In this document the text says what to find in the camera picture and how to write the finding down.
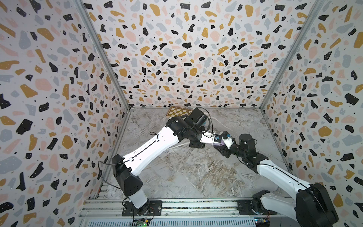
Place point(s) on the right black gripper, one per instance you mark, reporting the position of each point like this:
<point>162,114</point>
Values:
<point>223,150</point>

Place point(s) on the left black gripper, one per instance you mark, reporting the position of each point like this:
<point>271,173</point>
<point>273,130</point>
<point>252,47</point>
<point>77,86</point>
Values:
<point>198,145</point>

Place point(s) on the purple power strip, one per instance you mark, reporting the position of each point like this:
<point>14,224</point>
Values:
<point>219,143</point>

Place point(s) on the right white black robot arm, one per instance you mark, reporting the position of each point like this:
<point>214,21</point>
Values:
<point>308,204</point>

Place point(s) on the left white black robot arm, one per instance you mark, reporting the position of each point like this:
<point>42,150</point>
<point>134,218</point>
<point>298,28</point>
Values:
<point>196,127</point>

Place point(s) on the wooden chess board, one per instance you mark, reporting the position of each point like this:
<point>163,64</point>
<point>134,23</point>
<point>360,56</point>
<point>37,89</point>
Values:
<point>178,111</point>

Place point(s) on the green circuit board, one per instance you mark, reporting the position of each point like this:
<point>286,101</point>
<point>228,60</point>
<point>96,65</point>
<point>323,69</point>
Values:
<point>141,223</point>

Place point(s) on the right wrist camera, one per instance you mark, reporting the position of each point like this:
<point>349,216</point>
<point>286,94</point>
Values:
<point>227,139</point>

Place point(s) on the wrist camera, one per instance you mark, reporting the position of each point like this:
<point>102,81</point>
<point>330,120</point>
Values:
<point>209,138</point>
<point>227,139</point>

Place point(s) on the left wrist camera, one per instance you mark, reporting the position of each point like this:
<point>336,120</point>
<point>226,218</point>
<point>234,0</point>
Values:
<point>209,138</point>

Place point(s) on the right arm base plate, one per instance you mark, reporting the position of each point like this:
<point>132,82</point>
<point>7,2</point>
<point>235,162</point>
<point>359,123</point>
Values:
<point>254,205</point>

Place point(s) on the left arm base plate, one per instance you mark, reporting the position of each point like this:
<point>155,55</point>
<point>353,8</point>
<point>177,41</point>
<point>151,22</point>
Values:
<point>151,209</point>

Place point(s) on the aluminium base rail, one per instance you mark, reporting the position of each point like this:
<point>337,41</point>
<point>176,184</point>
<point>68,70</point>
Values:
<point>216,212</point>

